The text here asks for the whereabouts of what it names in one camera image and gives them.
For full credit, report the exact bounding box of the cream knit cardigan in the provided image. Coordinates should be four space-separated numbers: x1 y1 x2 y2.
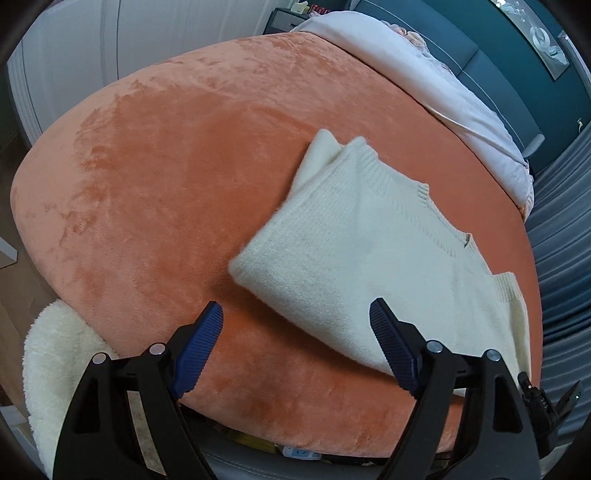
228 129 532 374

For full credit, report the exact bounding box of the cream fluffy rug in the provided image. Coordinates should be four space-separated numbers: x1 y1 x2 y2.
22 300 118 475

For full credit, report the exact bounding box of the blue grey curtain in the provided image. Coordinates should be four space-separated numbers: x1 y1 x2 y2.
526 127 591 444

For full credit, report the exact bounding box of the orange plush bed blanket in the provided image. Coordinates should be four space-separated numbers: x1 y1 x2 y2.
10 33 542 457

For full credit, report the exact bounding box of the white panelled wardrobe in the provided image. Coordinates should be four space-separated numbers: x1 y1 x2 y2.
7 0 281 144

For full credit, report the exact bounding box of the teal upholstered headboard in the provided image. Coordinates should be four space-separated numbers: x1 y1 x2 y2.
351 0 546 160

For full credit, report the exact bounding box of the pale pink duvet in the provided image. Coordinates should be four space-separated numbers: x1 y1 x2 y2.
291 11 535 218

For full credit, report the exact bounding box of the dark bedside table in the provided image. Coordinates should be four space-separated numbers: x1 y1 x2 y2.
263 8 308 35

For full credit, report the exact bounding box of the silver floral wall art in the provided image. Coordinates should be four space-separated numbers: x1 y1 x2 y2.
491 0 570 81

